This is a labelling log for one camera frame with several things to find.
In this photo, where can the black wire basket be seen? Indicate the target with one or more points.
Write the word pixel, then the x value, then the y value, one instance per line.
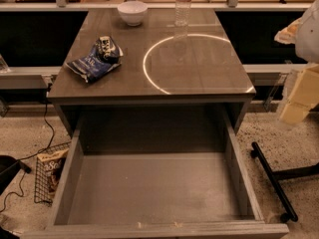
pixel 41 193

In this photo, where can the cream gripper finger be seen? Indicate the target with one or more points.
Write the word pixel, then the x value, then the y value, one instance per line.
pixel 305 93
pixel 293 113

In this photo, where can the blue chip bag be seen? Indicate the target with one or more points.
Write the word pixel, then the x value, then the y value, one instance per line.
pixel 104 56

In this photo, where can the open grey top drawer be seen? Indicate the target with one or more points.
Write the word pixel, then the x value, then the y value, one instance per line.
pixel 156 173

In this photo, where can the clear plastic water bottle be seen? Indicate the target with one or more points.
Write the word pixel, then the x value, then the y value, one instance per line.
pixel 182 9

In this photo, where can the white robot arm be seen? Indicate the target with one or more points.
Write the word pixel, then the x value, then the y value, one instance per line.
pixel 304 34

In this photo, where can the metal shelf bracket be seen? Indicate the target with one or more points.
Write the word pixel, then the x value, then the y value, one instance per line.
pixel 279 82

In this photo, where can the white ceramic bowl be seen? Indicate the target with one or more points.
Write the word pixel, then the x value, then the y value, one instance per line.
pixel 133 12

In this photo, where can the black object at left edge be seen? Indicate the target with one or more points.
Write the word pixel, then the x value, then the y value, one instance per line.
pixel 9 167

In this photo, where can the brown snack bag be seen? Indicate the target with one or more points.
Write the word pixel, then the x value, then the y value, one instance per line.
pixel 53 166

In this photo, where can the black wheeled stand base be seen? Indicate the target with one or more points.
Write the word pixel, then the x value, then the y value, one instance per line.
pixel 276 176

